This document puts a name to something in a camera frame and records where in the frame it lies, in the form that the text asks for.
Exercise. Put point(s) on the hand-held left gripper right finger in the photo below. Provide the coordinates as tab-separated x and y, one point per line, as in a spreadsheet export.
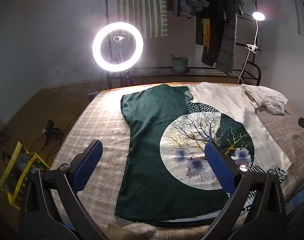
218	167

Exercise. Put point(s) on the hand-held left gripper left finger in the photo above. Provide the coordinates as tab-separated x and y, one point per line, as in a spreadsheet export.
90	163

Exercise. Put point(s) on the green and white printed shirt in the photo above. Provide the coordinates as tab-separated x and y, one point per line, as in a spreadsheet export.
147	142

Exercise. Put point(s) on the black metal clothes rack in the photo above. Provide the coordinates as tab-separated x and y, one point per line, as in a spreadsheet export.
152	70

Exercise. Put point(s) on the beige checked blanket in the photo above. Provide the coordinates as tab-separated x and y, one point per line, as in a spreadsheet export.
104	120

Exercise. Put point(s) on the crumpled white cloth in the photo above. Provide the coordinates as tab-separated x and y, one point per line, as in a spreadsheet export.
265	97

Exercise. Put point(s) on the yellow-edged plastic bag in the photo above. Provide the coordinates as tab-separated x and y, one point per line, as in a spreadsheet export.
17	170

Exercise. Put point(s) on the blurry beige cloth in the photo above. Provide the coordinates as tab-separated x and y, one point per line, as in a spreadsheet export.
129	231

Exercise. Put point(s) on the potted plant in green pot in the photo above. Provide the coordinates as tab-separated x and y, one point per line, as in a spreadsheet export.
179	63

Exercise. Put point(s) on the grey plaid coat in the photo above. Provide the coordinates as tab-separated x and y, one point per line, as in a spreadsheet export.
227	42

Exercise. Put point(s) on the white clip lamp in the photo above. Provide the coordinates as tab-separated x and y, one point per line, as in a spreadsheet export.
258	16

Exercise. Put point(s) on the phone holder clamp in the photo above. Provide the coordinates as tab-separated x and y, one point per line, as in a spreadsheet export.
119	38

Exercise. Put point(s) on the dark garment with yellow print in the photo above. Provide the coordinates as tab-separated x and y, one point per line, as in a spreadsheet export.
206	31

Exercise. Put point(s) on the green striped wall hanging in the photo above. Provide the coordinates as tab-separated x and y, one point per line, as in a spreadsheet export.
142	5

